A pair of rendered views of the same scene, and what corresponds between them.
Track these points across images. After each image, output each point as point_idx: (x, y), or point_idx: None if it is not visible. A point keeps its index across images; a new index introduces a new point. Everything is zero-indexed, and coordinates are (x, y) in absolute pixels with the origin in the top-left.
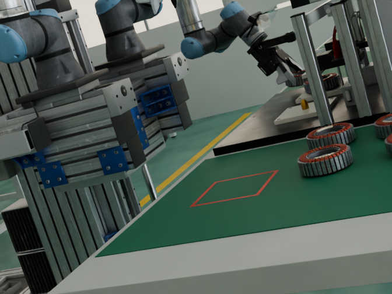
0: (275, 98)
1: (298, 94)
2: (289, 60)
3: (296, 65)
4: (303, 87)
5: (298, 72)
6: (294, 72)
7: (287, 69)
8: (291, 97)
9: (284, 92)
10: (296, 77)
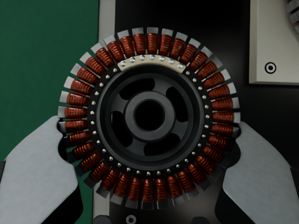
0: (205, 215)
1: (245, 118)
2: (53, 221)
3: (49, 153)
4: (123, 125)
5: (89, 137)
6: (89, 165)
7: (276, 172)
8: (272, 135)
9: (122, 202)
10: (238, 118)
